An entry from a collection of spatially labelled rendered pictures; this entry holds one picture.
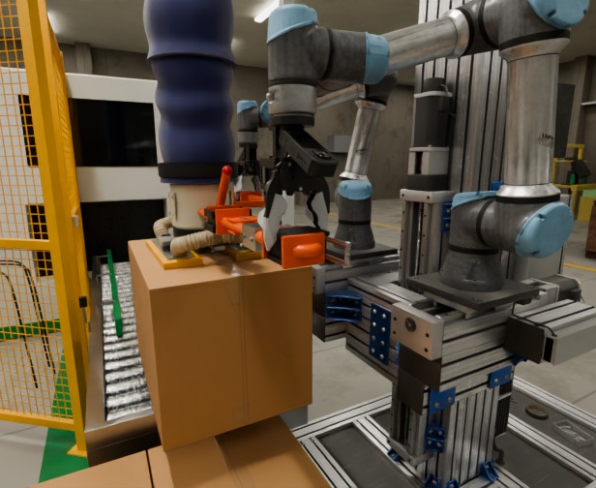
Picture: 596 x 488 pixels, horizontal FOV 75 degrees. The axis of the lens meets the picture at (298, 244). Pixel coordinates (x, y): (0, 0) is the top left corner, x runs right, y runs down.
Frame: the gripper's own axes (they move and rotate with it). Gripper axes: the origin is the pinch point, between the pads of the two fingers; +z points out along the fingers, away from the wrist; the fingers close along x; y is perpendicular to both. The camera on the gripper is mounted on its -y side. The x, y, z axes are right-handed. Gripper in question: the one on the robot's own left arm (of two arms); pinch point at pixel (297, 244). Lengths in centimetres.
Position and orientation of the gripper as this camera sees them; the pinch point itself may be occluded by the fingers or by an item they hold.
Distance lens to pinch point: 63.4
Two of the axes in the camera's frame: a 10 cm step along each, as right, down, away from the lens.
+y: -4.8, -1.8, 8.6
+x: -8.8, 0.9, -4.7
